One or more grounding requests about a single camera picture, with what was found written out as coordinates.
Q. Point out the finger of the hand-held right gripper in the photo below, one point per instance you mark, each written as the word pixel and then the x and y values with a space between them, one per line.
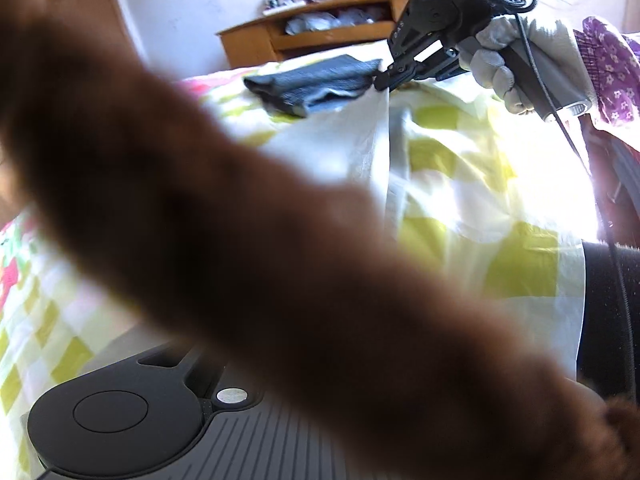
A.
pixel 452 72
pixel 400 67

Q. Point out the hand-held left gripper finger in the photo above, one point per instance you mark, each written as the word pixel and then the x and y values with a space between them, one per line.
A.
pixel 172 372

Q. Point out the white pants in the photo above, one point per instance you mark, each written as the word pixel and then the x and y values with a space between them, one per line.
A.
pixel 350 135

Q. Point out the person's right forearm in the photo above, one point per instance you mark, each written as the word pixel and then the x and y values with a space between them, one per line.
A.
pixel 610 70

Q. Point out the person's right hand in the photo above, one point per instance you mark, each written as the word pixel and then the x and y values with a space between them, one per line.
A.
pixel 487 67

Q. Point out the folded blue jeans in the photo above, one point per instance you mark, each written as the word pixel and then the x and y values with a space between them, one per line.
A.
pixel 310 85

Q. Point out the grey cloth bundle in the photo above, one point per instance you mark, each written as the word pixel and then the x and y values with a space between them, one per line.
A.
pixel 320 20

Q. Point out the checkered printed bedsheet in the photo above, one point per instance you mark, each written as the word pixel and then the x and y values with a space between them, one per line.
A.
pixel 475 200

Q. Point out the brown fuzzy cloth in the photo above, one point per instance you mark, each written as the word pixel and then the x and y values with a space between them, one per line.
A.
pixel 225 240

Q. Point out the wooden desk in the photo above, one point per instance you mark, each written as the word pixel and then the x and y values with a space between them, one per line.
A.
pixel 250 40

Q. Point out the person's dark red jacket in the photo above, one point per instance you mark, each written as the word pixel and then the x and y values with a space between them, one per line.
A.
pixel 615 185

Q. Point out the person's black trousers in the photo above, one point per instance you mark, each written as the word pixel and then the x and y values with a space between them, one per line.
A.
pixel 600 320

